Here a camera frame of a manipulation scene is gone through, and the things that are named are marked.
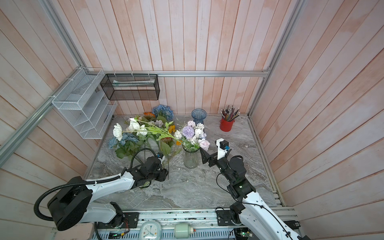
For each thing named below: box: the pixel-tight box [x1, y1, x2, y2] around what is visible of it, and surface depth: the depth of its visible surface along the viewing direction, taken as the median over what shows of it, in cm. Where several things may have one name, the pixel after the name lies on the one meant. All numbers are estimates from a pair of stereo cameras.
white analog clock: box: [139, 220, 162, 240], surface depth 70 cm
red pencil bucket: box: [219, 118, 236, 132], surface depth 112 cm
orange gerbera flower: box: [143, 112, 156, 118], surface depth 116 cm
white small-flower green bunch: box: [123, 118, 184, 145], surface depth 67 cm
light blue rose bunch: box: [108, 132, 143, 159], surface depth 92 cm
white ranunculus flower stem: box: [112, 118, 183, 144], surface depth 66 cm
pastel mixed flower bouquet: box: [174, 120, 211, 152], surface depth 74 cm
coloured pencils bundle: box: [220, 105, 241, 122], surface depth 103 cm
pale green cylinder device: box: [175, 223, 194, 239], surface depth 65 cm
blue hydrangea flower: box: [152, 104, 175, 121], surface depth 117 cm
